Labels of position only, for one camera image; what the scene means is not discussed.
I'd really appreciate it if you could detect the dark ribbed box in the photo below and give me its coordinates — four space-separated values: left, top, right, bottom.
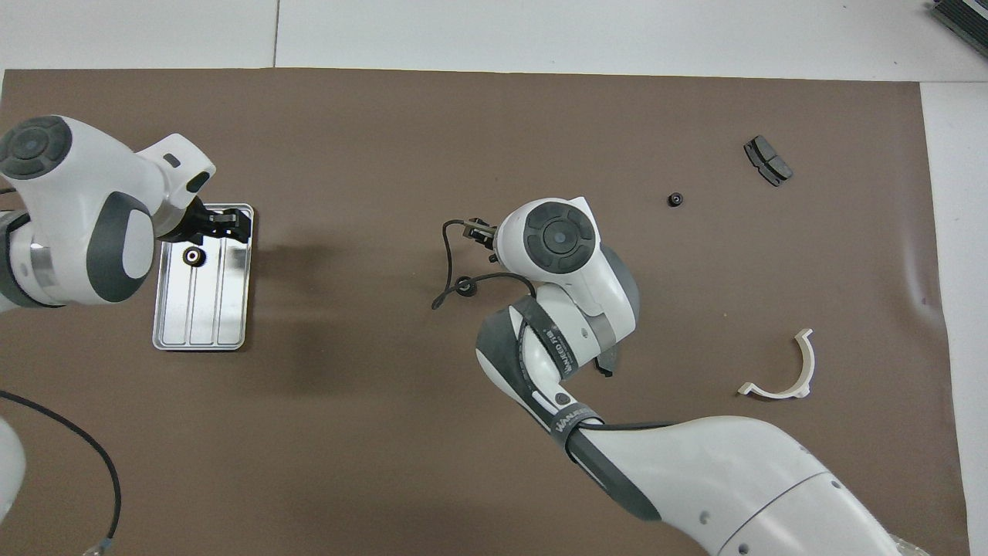
930 0 988 49

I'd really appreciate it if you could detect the white curved plastic bracket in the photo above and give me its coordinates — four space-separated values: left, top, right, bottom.
737 328 816 401

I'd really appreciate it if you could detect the short dark brake pad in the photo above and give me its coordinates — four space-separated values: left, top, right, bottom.
743 135 794 188

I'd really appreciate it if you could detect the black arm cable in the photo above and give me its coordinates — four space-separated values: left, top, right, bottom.
431 219 672 433
0 390 124 551

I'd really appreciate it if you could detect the brown table mat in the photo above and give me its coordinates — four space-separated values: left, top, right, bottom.
0 68 972 556

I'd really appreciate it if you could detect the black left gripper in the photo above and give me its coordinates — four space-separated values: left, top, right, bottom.
157 197 253 246

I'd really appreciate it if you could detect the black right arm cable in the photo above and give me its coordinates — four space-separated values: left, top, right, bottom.
431 219 672 433

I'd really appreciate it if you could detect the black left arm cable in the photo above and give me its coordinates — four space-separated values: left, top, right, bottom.
0 390 124 551

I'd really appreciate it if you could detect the silver metal tray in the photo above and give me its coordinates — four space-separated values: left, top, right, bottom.
152 202 255 352

